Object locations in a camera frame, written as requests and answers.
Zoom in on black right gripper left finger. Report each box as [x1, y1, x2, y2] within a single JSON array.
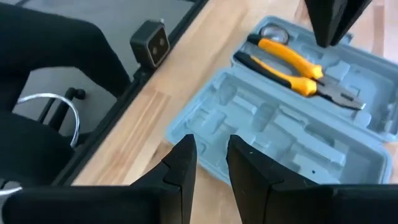
[[130, 134, 198, 224]]

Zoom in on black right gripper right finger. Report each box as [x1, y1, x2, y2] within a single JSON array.
[[226, 134, 318, 224]]

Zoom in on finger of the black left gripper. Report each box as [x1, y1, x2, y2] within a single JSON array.
[[304, 0, 346, 48], [329, 0, 373, 47]]

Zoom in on yellow-handled pliers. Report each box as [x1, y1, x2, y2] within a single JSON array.
[[233, 33, 366, 111]]

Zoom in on grey plastic tool case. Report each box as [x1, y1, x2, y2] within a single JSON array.
[[166, 15, 398, 186]]

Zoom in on black lever with knob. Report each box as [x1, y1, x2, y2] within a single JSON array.
[[37, 87, 87, 131]]

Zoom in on black office chair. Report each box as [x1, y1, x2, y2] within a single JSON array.
[[0, 2, 131, 187]]

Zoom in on black table-level camera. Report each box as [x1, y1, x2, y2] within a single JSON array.
[[129, 19, 171, 70]]

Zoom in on white cable loop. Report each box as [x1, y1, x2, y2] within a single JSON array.
[[17, 92, 81, 149]]

